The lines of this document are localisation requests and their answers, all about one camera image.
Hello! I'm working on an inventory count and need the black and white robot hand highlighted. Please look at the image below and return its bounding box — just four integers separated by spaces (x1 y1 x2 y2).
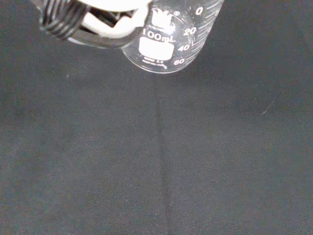
39 0 150 49

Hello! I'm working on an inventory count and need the black bench cloth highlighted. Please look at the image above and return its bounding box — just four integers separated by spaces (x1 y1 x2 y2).
0 0 313 235

